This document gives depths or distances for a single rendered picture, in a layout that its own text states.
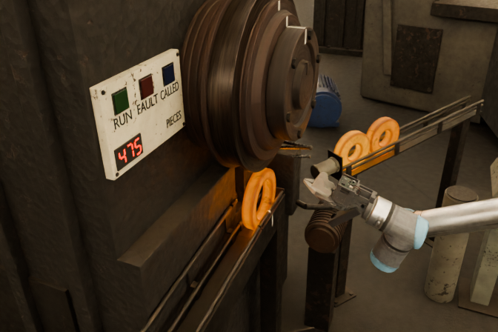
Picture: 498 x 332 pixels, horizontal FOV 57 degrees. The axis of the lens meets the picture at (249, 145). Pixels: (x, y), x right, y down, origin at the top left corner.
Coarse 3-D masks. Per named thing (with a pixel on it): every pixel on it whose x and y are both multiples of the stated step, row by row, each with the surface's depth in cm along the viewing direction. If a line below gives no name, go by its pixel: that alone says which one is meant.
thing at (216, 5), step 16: (208, 0) 109; (224, 0) 100; (208, 16) 104; (192, 32) 103; (208, 32) 101; (192, 48) 102; (208, 48) 96; (192, 64) 101; (208, 64) 97; (192, 80) 102; (192, 96) 103; (192, 112) 105; (192, 128) 108; (208, 128) 102; (208, 144) 104
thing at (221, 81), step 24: (240, 0) 101; (264, 0) 102; (288, 0) 117; (240, 24) 96; (216, 48) 97; (240, 48) 95; (216, 72) 96; (240, 72) 97; (216, 96) 97; (216, 120) 100; (216, 144) 105; (240, 144) 104; (264, 168) 122
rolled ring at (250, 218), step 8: (256, 176) 128; (264, 176) 129; (272, 176) 135; (248, 184) 126; (256, 184) 126; (264, 184) 138; (272, 184) 137; (248, 192) 125; (256, 192) 126; (264, 192) 139; (272, 192) 138; (248, 200) 125; (256, 200) 127; (264, 200) 139; (272, 200) 140; (248, 208) 125; (264, 208) 138; (248, 216) 126; (256, 216) 129; (248, 224) 128; (256, 224) 130
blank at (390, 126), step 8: (376, 120) 171; (384, 120) 170; (392, 120) 171; (376, 128) 169; (384, 128) 171; (392, 128) 173; (368, 136) 170; (376, 136) 170; (392, 136) 175; (376, 144) 172; (384, 144) 176
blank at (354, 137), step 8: (344, 136) 164; (352, 136) 163; (360, 136) 165; (336, 144) 165; (344, 144) 162; (352, 144) 164; (360, 144) 167; (368, 144) 169; (336, 152) 164; (344, 152) 164; (360, 152) 169; (368, 152) 171; (344, 160) 165; (352, 160) 168
